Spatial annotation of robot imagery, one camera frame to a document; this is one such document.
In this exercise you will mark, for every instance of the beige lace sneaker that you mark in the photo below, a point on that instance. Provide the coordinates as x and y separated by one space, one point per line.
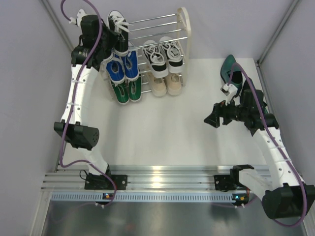
173 84
157 85

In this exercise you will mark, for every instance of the blue sneaker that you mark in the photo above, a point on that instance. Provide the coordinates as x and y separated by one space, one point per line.
115 70
130 64

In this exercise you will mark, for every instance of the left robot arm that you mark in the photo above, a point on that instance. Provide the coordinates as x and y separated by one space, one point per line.
95 48

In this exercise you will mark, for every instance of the aluminium mounting rail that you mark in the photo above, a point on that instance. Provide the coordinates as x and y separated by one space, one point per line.
143 178

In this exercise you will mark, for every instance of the perforated cable tray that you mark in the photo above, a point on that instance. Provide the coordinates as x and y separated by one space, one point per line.
167 197

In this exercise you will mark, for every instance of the white metal shoe rack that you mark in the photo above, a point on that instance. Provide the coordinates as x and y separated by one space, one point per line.
177 26

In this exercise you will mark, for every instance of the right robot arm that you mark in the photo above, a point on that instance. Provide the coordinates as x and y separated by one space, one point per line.
285 194

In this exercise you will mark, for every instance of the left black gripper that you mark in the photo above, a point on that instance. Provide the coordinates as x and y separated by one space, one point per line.
113 37

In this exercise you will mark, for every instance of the teal heel shoe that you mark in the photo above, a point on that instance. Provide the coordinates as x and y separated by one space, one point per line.
247 99
226 72

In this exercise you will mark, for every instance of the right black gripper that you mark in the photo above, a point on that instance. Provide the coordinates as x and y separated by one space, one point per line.
220 110

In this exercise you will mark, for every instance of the black white sneaker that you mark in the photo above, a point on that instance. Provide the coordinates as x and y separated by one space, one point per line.
154 59
171 50

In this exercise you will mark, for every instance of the green sneaker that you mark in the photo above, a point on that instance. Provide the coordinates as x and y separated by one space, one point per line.
134 89
121 93

